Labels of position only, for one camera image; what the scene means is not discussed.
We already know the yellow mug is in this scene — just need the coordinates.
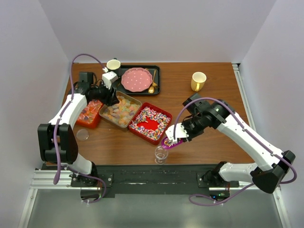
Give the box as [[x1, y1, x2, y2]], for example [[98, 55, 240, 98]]
[[190, 72, 207, 92]]

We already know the dark green cup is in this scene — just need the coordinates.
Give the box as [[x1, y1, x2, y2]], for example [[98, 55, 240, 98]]
[[106, 58, 121, 77]]

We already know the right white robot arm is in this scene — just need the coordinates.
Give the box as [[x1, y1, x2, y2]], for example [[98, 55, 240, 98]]
[[181, 93, 295, 193]]

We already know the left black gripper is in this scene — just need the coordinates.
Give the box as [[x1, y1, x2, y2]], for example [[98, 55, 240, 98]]
[[90, 79, 119, 106]]

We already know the silver tin of gummies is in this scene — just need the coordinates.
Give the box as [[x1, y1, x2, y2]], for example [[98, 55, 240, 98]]
[[99, 91, 142, 130]]

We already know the gold spoon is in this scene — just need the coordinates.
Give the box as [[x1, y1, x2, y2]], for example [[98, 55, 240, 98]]
[[148, 70, 156, 94]]

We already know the red box of lollipops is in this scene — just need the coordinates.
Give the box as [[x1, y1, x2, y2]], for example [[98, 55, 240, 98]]
[[128, 103, 172, 145]]

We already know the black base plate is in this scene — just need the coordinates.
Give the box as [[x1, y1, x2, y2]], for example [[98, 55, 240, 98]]
[[71, 163, 240, 199]]

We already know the purple plastic scoop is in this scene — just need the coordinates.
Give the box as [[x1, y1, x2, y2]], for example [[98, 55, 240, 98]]
[[161, 137, 183, 150]]

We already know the pink polka dot plate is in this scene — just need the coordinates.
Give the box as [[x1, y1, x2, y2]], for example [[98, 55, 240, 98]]
[[121, 67, 153, 92]]

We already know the black serving tray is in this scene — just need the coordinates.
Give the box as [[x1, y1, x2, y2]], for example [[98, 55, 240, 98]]
[[114, 65, 161, 95]]

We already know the gold fork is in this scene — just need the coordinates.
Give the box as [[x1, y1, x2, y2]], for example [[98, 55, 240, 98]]
[[152, 69, 158, 90]]

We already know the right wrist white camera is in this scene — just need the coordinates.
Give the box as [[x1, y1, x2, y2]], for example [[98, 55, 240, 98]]
[[165, 123, 189, 144]]

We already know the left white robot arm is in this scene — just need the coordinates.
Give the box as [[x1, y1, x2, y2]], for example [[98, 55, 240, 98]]
[[38, 71, 119, 186]]

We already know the orange candy box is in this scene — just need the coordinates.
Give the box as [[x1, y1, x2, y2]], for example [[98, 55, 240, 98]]
[[76, 100, 104, 129]]

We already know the clear glass jar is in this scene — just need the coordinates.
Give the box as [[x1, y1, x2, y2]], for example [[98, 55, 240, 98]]
[[154, 146, 168, 165]]

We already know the clear jar lid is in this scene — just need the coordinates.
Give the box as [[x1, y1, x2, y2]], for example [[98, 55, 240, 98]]
[[76, 129, 89, 141]]

